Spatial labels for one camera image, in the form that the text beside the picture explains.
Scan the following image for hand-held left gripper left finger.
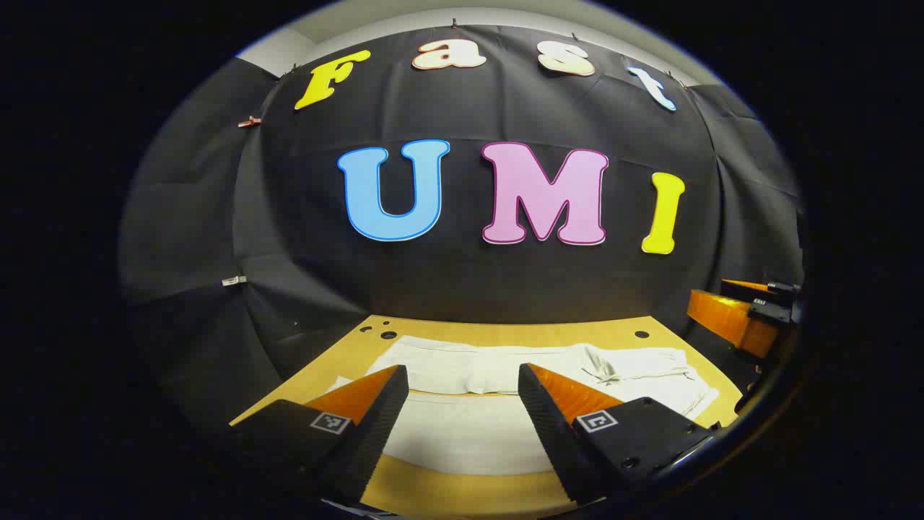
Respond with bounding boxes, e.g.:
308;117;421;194
230;364;410;506

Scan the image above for white jeans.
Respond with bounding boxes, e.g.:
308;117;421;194
328;334;721;477

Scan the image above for black backdrop cloth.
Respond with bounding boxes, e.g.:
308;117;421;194
119;24;806;434

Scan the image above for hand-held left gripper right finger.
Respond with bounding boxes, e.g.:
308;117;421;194
517;363;717;506

